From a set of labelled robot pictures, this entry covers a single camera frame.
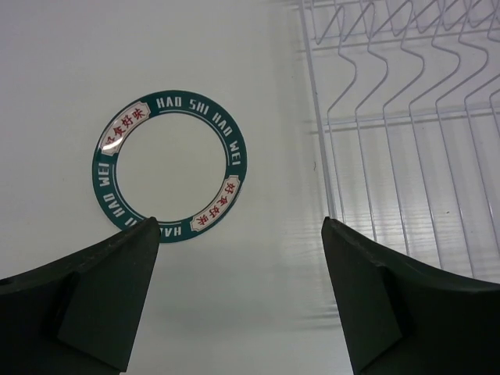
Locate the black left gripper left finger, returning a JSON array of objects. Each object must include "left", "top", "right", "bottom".
[{"left": 1, "top": 217, "right": 160, "bottom": 374}]

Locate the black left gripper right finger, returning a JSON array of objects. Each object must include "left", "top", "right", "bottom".
[{"left": 321, "top": 217, "right": 499, "bottom": 374}]

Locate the green rimmed white plate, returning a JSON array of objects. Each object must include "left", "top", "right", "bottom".
[{"left": 91, "top": 90, "right": 248, "bottom": 243}]

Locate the white wire dish rack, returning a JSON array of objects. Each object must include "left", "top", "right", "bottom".
[{"left": 298, "top": 1, "right": 499, "bottom": 282}]

